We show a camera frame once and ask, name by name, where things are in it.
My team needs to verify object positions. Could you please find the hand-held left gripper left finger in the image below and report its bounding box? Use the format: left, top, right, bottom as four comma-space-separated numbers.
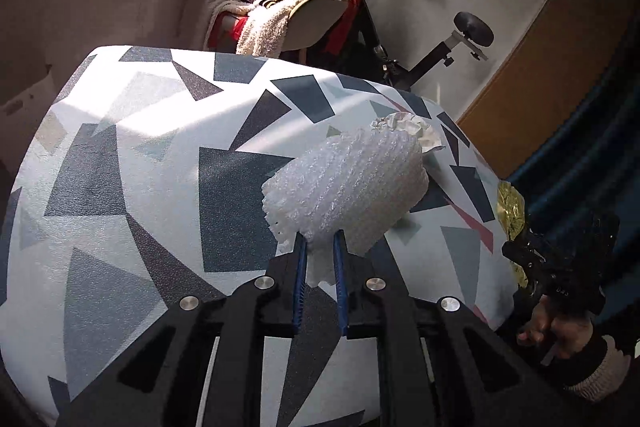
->
56, 232, 308, 427

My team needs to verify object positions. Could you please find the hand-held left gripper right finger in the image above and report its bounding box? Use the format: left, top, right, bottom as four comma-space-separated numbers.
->
332, 229, 576, 427

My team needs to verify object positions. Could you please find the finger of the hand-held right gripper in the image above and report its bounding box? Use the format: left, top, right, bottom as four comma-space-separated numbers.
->
501, 231, 551, 264
510, 257, 557, 294

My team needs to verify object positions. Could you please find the gold foil wrapper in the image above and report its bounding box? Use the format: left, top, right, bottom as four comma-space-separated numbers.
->
496, 181, 531, 290

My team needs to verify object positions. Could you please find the white foam net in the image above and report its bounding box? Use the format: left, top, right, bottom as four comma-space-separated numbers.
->
261, 125, 430, 288

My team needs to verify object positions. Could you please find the person's right hand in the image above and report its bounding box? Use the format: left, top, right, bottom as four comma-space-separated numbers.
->
517, 294, 596, 358

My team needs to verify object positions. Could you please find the crumpled white paper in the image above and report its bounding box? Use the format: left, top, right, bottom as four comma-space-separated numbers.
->
369, 111, 446, 154

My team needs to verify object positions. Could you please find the wooden door panel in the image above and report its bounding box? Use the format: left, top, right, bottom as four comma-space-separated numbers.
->
457, 0, 631, 180

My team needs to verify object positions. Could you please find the white fleece blanket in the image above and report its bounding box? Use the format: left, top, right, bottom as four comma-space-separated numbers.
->
202, 0, 353, 58

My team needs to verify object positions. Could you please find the red garment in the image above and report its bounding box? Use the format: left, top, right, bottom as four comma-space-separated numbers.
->
207, 0, 363, 52

